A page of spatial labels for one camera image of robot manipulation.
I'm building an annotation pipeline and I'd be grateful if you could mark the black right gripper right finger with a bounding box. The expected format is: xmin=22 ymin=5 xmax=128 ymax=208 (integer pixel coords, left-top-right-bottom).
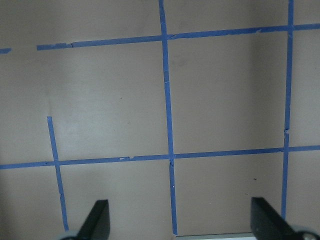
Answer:
xmin=250 ymin=197 xmax=297 ymax=240

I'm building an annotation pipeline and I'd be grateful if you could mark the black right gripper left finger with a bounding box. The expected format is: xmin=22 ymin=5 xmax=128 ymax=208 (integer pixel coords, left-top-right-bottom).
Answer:
xmin=76 ymin=199 xmax=111 ymax=240

